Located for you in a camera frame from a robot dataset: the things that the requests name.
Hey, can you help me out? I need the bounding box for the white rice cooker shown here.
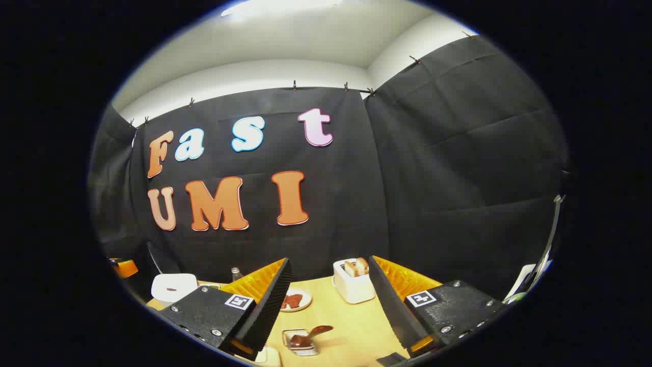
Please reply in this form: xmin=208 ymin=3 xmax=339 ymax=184
xmin=151 ymin=274 xmax=198 ymax=306

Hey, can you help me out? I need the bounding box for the white round plate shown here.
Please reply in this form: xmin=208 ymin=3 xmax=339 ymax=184
xmin=280 ymin=289 xmax=312 ymax=312

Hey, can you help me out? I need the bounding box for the white panel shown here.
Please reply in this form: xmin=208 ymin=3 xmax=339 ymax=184
xmin=504 ymin=264 xmax=536 ymax=301

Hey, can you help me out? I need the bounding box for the ceiling light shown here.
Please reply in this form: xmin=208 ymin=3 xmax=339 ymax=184
xmin=220 ymin=0 xmax=343 ymax=17

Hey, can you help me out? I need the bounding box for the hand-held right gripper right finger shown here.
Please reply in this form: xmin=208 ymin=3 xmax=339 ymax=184
xmin=368 ymin=255 xmax=505 ymax=357

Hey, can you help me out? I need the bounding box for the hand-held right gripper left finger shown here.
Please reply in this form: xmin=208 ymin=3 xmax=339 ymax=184
xmin=158 ymin=257 xmax=293 ymax=360

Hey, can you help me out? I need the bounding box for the wire chopstick holder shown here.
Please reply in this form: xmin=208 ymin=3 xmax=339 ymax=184
xmin=283 ymin=329 xmax=320 ymax=356

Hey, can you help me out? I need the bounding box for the white toaster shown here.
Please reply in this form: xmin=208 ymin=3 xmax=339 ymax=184
xmin=333 ymin=259 xmax=376 ymax=304

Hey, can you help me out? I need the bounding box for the black backdrop cloth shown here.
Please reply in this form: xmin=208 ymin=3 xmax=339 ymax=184
xmin=88 ymin=36 xmax=570 ymax=301

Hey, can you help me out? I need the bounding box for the brown wooden spoon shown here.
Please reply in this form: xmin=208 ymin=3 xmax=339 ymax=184
xmin=289 ymin=325 xmax=334 ymax=349

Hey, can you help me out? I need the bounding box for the metal stand pole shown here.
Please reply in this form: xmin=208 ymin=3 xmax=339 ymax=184
xmin=530 ymin=194 xmax=566 ymax=296

